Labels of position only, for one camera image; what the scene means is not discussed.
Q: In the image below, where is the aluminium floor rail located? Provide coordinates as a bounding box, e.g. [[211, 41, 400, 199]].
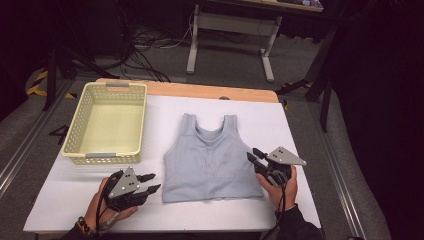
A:
[[308, 99, 368, 240], [0, 79, 73, 198]]

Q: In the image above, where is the black floor cable bundle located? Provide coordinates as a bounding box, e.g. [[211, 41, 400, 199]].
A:
[[113, 6, 201, 83]]

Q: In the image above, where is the blue patterned object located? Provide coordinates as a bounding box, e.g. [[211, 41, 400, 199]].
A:
[[276, 0, 324, 8]]

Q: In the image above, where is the black curtain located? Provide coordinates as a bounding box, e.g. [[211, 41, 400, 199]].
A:
[[0, 0, 54, 119], [328, 0, 424, 240]]

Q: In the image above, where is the person's right hand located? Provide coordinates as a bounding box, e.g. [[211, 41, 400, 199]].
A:
[[256, 165, 299, 212]]

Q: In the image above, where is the white floor cable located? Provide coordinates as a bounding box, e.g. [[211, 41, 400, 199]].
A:
[[159, 9, 196, 50]]

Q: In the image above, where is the pale yellow plastic basket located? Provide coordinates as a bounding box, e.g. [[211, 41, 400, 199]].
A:
[[60, 81, 148, 166]]

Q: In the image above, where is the hand-held gripper cable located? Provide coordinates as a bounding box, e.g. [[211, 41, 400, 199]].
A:
[[262, 172, 290, 240], [95, 171, 122, 235]]

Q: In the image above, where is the left hand-held gripper cable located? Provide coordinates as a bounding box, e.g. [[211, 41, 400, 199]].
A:
[[95, 171, 122, 235]]

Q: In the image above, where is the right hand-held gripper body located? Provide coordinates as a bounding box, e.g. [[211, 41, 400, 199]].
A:
[[262, 146, 308, 188]]

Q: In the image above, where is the black metal stand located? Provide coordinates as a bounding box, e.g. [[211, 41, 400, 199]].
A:
[[42, 43, 120, 112], [275, 19, 338, 133]]

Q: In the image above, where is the dark beaded bracelet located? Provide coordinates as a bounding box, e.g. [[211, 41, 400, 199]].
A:
[[76, 216, 98, 239]]

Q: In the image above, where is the white table mat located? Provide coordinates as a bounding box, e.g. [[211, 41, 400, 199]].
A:
[[23, 94, 322, 233]]

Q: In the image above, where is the person's left hand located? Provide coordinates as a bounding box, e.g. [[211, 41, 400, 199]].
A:
[[83, 177, 139, 233]]

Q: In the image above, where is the white metal table frame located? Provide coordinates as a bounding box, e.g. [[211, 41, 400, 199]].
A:
[[185, 0, 324, 83]]

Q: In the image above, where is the right hand-held gripper cable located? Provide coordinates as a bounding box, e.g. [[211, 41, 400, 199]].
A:
[[262, 172, 290, 240]]

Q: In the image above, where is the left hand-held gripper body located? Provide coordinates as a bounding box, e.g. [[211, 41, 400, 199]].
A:
[[104, 166, 150, 212]]

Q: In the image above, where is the light grey tank top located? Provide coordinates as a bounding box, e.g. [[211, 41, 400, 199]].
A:
[[161, 113, 265, 204]]

